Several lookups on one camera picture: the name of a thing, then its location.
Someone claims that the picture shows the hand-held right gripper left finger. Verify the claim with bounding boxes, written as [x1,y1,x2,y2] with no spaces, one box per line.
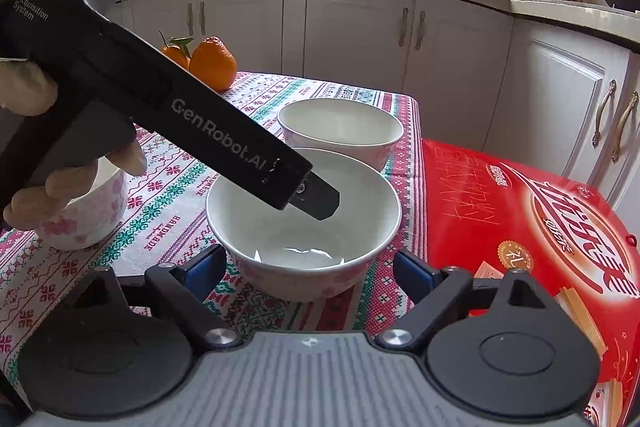
[75,244,243,349]

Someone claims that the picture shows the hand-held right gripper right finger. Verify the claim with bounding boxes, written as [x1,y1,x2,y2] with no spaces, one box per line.
[377,249,544,349]

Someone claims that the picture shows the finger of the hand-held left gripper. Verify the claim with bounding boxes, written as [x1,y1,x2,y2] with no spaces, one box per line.
[287,172,341,222]

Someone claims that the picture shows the white floral bowl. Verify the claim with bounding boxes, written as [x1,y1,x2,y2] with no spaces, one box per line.
[206,148,403,303]
[37,157,130,252]
[277,99,405,173]

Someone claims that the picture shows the person's left hand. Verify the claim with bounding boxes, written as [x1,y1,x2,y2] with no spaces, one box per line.
[0,59,149,231]

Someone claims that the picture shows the small orange with leaf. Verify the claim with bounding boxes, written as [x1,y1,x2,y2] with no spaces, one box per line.
[160,31,194,70]

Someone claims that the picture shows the large orange citrus fruit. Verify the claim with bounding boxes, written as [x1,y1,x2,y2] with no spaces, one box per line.
[189,36,238,92]

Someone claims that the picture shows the patterned woven tablecloth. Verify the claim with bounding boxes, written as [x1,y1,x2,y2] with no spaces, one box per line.
[0,72,427,390]

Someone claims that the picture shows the red gift box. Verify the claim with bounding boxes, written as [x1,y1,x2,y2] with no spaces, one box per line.
[421,138,640,427]

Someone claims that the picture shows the white kitchen cabinets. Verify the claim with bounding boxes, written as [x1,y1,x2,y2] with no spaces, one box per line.
[107,0,640,208]

